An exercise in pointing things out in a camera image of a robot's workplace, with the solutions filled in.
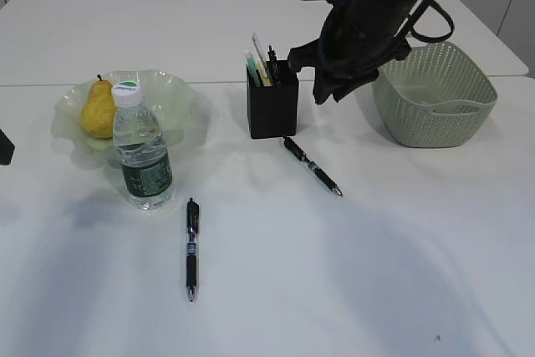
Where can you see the clear plastic water bottle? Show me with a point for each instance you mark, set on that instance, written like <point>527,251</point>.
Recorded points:
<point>141,148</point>

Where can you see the yellow pear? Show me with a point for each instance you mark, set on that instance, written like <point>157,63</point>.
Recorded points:
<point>98,113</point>

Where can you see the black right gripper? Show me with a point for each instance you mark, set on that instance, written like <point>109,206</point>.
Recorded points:
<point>354,42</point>

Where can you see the green wavy glass plate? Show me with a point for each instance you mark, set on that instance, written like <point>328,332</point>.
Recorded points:
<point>170,98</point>

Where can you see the yellow utility knife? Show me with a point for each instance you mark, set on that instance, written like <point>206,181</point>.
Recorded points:
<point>263,75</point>

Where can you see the clear plastic ruler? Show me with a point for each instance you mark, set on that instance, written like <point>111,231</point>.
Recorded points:
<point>262,57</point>

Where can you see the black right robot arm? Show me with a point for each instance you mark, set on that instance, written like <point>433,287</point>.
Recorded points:
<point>401,45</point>

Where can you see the black square pen holder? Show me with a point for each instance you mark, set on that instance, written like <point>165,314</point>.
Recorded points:
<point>272,112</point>

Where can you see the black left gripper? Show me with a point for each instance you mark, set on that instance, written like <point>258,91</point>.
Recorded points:
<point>7,149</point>

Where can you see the green plastic woven basket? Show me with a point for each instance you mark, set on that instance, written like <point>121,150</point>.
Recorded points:
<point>461,97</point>

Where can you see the black pen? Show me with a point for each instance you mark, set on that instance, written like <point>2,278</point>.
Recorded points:
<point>274,65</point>
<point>192,231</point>
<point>320,174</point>

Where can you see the mint green utility knife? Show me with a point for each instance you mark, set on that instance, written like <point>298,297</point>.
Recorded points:
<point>252,68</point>

